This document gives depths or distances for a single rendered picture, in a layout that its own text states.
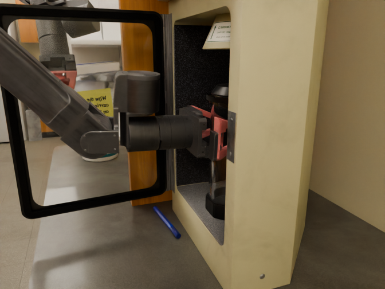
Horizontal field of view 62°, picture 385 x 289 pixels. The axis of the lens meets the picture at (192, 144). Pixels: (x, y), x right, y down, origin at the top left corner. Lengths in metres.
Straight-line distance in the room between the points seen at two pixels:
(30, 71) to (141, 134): 0.17
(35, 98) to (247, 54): 0.29
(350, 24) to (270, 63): 0.47
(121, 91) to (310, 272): 0.44
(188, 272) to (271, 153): 0.27
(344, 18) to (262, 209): 0.57
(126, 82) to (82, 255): 0.35
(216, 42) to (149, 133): 0.18
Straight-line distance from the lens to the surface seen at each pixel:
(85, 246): 0.71
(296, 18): 0.46
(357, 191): 0.89
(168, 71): 0.71
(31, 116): 0.65
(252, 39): 0.43
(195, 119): 0.51
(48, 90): 0.49
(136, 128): 0.50
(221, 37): 0.53
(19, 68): 0.50
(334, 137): 0.92
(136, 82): 0.48
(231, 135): 0.44
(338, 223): 0.82
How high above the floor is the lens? 1.31
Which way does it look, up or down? 16 degrees down
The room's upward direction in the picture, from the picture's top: straight up
